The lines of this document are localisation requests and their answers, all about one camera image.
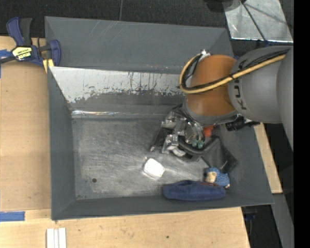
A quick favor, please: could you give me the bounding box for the grey metal bin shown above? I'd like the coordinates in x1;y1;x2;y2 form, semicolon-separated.
44;15;275;221

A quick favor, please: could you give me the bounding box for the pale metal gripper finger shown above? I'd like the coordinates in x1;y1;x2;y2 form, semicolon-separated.
149;122;171;152
161;134;187;158

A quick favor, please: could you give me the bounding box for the white rounded block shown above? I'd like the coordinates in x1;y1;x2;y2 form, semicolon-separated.
142;158;166;179

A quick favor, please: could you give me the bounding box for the blue toy animal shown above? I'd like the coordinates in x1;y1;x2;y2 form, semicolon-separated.
203;167;231;190

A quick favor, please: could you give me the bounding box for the dark blue cloth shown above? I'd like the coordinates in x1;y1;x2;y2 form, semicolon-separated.
162;179;227;202

